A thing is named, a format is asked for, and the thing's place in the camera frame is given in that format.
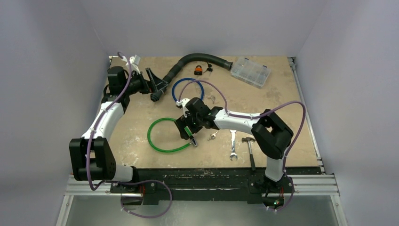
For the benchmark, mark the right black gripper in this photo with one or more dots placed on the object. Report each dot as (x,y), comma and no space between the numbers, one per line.
(183,125)

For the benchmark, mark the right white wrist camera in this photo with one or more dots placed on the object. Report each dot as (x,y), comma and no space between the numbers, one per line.
(182,104)

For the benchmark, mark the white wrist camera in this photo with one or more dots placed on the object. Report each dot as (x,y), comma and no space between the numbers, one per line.
(182,104)
(134,63)

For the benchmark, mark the orange black padlock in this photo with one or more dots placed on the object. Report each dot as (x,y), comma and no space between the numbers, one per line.
(198,70)

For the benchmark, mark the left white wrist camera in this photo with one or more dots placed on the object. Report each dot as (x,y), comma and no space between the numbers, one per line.
(134,63)

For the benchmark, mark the small black hammer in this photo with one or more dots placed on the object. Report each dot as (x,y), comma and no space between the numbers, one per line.
(249,141)

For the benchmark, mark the black key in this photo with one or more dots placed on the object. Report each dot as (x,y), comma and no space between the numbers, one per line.
(209,67)

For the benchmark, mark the clear plastic organizer box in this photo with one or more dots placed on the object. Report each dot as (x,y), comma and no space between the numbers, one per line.
(250,72)

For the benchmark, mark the silver open-end wrench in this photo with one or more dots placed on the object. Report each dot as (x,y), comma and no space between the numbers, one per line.
(233,154)

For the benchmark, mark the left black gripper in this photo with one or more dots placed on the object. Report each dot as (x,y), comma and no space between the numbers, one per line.
(147,87)

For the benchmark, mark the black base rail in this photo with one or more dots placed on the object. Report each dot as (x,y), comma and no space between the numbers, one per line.
(213,184)

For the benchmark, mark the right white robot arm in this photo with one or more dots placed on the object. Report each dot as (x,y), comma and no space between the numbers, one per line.
(270,132)

